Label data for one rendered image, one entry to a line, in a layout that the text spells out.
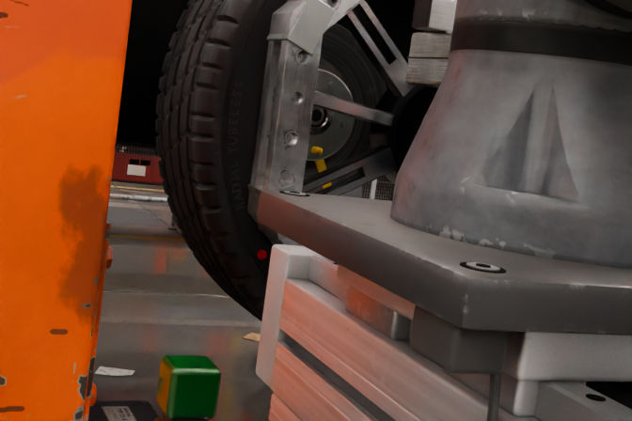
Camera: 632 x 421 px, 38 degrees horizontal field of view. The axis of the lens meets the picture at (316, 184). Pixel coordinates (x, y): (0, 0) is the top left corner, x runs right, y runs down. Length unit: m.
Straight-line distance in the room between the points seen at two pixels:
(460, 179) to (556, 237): 0.05
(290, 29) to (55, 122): 0.30
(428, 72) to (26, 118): 0.36
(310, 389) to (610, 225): 0.22
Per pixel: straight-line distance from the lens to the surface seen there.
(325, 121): 1.51
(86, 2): 0.82
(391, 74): 1.17
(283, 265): 0.60
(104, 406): 1.31
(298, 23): 1.00
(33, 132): 0.81
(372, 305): 0.49
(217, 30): 1.08
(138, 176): 5.00
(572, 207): 0.40
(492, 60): 0.43
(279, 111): 1.00
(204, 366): 0.73
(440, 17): 0.86
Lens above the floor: 0.87
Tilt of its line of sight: 5 degrees down
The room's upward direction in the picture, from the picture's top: 8 degrees clockwise
